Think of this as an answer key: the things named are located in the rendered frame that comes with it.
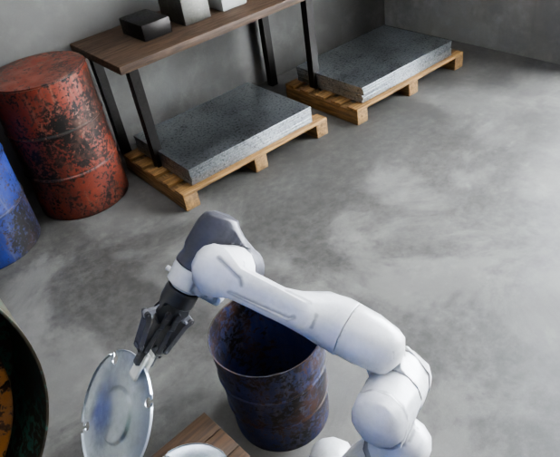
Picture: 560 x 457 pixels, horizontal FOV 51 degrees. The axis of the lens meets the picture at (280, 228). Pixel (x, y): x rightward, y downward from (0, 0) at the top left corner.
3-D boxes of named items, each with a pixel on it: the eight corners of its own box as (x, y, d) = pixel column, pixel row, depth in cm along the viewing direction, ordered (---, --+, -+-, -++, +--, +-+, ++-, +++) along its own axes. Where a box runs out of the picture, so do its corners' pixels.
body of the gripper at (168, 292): (191, 281, 131) (173, 316, 132) (160, 275, 125) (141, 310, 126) (207, 299, 125) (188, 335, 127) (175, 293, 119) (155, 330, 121)
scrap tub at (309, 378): (287, 352, 261) (273, 272, 232) (356, 408, 233) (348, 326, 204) (212, 409, 242) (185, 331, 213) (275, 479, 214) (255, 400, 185)
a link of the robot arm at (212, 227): (234, 304, 115) (255, 299, 125) (265, 247, 113) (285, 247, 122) (168, 256, 121) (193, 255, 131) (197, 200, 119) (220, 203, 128)
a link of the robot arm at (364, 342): (438, 370, 97) (462, 326, 111) (344, 319, 104) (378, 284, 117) (400, 448, 107) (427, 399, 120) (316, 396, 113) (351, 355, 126)
